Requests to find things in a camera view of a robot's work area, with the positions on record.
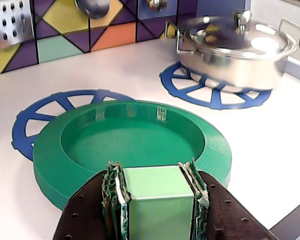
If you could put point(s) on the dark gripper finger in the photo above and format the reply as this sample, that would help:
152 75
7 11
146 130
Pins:
90 215
222 215

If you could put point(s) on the green round plate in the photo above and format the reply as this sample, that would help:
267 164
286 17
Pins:
140 140

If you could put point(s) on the steel pot lid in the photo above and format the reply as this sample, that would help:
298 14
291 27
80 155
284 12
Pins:
260 37

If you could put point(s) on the blue printed stove burner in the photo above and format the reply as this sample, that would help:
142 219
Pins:
202 96
25 125

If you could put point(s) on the steel pot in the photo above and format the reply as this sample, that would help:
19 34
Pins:
227 70

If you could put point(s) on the blue toy kitchen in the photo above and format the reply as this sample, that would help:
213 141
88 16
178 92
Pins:
140 70

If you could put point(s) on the colourful patterned backsplash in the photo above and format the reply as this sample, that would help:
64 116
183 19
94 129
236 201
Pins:
65 30

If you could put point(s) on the small metal grater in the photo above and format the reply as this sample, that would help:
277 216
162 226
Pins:
12 25

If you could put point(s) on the metal ladle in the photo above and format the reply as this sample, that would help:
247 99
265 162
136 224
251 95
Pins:
92 7

